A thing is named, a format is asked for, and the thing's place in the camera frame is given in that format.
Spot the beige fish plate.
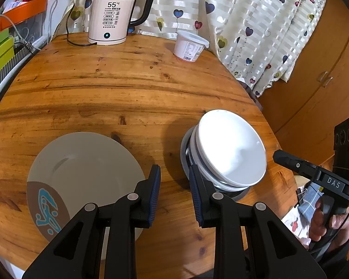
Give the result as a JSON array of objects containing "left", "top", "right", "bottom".
[{"left": 26, "top": 131, "right": 147, "bottom": 243}]

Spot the stainless steel bowl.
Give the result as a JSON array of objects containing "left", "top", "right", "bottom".
[{"left": 180, "top": 126, "right": 250, "bottom": 201}]

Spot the heart pattern curtain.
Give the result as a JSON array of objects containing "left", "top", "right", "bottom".
[{"left": 56, "top": 0, "right": 329, "bottom": 98}]

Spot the chevron pattern tray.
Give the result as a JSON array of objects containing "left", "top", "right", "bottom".
[{"left": 0, "top": 43, "right": 34, "bottom": 84}]

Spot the orange lid storage box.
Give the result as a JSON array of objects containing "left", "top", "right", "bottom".
[{"left": 0, "top": 0, "right": 47, "bottom": 32}]

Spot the white electric kettle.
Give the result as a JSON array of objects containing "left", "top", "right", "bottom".
[{"left": 88, "top": 0, "right": 154, "bottom": 45}]

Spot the lime green gift box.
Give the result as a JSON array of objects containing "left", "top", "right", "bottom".
[{"left": 0, "top": 36, "right": 14, "bottom": 70}]

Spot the large white blue-striped bowl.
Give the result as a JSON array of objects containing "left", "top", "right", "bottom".
[{"left": 188, "top": 126, "right": 248, "bottom": 192}]

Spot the wooden cabinet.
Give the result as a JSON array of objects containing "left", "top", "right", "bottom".
[{"left": 259, "top": 0, "right": 349, "bottom": 164}]

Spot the floral fabric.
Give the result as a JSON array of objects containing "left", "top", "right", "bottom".
[{"left": 282, "top": 175, "right": 323, "bottom": 249}]

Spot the small white blue-striped bowl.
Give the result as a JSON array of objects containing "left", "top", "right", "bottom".
[{"left": 196, "top": 110, "right": 267, "bottom": 187}]

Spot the person's right hand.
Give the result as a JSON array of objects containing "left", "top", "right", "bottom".
[{"left": 309, "top": 199, "right": 349, "bottom": 252}]

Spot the black kettle power cord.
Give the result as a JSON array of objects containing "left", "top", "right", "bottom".
[{"left": 65, "top": 3, "right": 98, "bottom": 47}]

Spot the white plastic tub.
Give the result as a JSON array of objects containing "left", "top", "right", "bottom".
[{"left": 173, "top": 30, "right": 209, "bottom": 62}]

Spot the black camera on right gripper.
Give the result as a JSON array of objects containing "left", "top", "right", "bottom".
[{"left": 333, "top": 118, "right": 349, "bottom": 181}]

